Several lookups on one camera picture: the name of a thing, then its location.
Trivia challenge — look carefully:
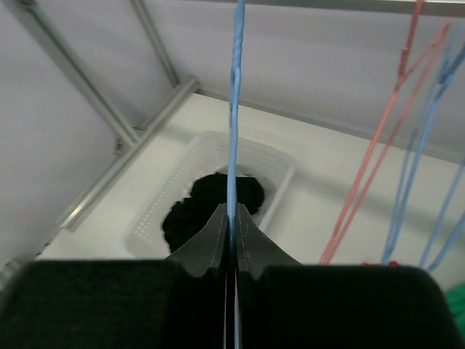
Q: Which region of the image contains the blue hanger with black top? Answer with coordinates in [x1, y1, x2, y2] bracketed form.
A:
[417, 156, 465, 272]

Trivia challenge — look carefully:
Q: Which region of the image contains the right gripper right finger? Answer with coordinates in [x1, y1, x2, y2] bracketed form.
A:
[235, 205, 464, 348]

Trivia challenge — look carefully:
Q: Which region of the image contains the black tank top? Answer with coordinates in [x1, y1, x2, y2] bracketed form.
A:
[161, 172, 265, 253]

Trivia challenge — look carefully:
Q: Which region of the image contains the light blue hanger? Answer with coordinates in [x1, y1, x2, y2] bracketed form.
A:
[380, 27, 464, 271]

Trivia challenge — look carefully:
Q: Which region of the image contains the pink hanger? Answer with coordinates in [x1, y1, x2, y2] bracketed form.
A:
[319, 1, 451, 265]

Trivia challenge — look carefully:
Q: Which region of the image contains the red tank top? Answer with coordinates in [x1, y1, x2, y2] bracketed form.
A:
[362, 260, 400, 267]

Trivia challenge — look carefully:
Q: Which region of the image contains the aluminium hanging rail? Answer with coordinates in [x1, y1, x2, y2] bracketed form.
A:
[248, 0, 464, 18]

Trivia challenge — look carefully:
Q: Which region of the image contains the green tank top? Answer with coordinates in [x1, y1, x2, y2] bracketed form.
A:
[445, 284, 465, 332]

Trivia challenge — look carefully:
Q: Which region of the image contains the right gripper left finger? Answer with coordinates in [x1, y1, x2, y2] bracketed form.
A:
[1, 206, 228, 348]

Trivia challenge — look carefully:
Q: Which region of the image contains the white plastic basket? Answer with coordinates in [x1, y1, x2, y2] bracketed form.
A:
[124, 131, 296, 259]

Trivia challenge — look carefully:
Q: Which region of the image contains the left aluminium frame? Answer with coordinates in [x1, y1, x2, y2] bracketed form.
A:
[1, 1, 196, 285]

